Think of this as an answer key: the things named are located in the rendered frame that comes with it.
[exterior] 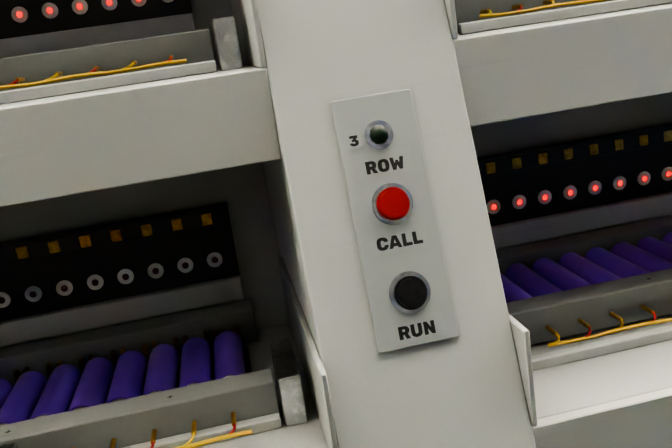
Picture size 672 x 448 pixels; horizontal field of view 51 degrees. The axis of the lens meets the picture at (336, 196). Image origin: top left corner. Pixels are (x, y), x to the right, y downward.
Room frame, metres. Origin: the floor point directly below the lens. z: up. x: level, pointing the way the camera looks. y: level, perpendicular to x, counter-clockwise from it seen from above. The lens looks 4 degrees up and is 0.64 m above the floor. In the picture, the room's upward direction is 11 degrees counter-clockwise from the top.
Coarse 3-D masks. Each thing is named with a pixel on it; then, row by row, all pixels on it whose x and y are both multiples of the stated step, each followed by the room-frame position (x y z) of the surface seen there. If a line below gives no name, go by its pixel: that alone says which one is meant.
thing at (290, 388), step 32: (192, 288) 0.50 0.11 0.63; (224, 288) 0.50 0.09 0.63; (288, 288) 0.44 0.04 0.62; (32, 320) 0.48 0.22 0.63; (64, 320) 0.49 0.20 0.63; (96, 320) 0.49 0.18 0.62; (128, 320) 0.49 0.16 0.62; (256, 352) 0.48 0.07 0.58; (288, 352) 0.40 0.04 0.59; (288, 384) 0.37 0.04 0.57; (320, 384) 0.33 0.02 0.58; (288, 416) 0.38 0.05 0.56; (320, 416) 0.37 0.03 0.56
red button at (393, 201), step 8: (384, 192) 0.34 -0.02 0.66; (392, 192) 0.34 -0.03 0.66; (400, 192) 0.34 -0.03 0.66; (384, 200) 0.34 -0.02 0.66; (392, 200) 0.34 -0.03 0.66; (400, 200) 0.34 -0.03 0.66; (408, 200) 0.34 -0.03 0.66; (384, 208) 0.34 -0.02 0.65; (392, 208) 0.34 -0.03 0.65; (400, 208) 0.34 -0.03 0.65; (408, 208) 0.34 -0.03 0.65; (384, 216) 0.34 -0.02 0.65; (392, 216) 0.34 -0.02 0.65; (400, 216) 0.34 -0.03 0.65
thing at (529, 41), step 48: (480, 0) 0.42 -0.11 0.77; (528, 0) 0.43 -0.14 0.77; (576, 0) 0.43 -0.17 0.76; (624, 0) 0.41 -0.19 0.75; (480, 48) 0.35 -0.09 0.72; (528, 48) 0.36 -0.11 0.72; (576, 48) 0.36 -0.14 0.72; (624, 48) 0.37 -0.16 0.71; (480, 96) 0.36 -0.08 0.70; (528, 96) 0.36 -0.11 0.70; (576, 96) 0.37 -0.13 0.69; (624, 96) 0.38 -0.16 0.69
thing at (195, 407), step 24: (216, 384) 0.39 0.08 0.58; (240, 384) 0.38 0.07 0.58; (264, 384) 0.38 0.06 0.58; (96, 408) 0.38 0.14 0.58; (120, 408) 0.37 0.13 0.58; (144, 408) 0.37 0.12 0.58; (168, 408) 0.37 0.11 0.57; (192, 408) 0.37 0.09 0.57; (216, 408) 0.38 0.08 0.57; (240, 408) 0.38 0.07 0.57; (264, 408) 0.38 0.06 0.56; (0, 432) 0.37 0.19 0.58; (24, 432) 0.36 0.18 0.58; (48, 432) 0.36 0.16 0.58; (72, 432) 0.37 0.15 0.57; (96, 432) 0.37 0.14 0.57; (120, 432) 0.37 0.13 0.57; (144, 432) 0.37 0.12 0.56; (168, 432) 0.38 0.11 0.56; (192, 432) 0.37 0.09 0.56; (240, 432) 0.36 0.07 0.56
